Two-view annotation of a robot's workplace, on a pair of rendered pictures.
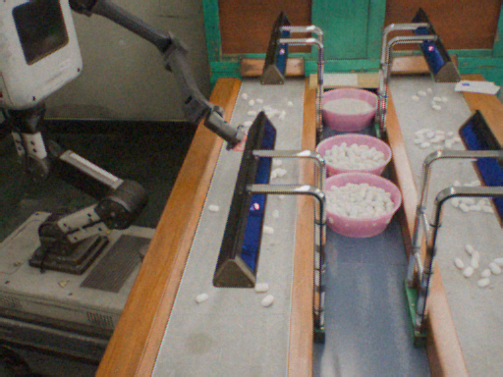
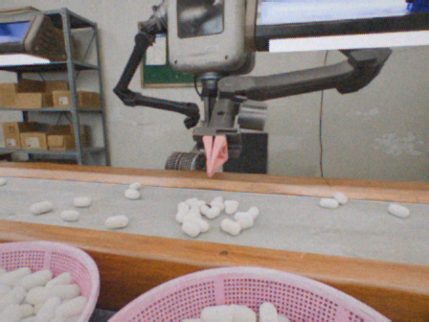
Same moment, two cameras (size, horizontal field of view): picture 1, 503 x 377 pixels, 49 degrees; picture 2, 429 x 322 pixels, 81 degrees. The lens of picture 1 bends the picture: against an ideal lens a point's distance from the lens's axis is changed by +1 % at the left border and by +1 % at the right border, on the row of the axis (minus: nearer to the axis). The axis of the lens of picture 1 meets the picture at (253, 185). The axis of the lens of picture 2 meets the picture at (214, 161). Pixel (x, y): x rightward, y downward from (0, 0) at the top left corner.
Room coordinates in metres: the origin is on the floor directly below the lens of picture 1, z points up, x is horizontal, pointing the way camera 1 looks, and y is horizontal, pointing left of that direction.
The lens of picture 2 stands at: (1.70, -0.49, 0.94)
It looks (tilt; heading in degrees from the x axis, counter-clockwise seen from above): 11 degrees down; 94
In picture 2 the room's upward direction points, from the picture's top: straight up
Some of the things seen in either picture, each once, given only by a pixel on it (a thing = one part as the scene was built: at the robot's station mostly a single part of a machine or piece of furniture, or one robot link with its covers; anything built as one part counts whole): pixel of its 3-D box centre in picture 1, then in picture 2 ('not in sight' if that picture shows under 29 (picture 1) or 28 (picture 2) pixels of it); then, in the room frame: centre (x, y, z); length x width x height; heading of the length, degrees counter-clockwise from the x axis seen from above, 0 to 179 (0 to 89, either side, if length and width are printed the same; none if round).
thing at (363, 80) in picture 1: (346, 80); not in sight; (2.37, -0.45, 0.77); 0.33 x 0.15 x 0.01; 82
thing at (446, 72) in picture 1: (432, 40); not in sight; (1.95, -0.68, 1.08); 0.62 x 0.08 x 0.07; 172
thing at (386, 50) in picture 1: (405, 87); not in sight; (1.95, -0.60, 0.90); 0.20 x 0.19 x 0.45; 172
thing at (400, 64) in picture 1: (422, 63); not in sight; (2.38, -0.79, 0.83); 0.30 x 0.06 x 0.07; 82
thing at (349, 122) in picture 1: (347, 110); not in sight; (2.15, -0.42, 0.72); 0.27 x 0.27 x 0.10
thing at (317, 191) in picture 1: (287, 245); not in sight; (1.05, -0.07, 0.90); 0.20 x 0.19 x 0.45; 172
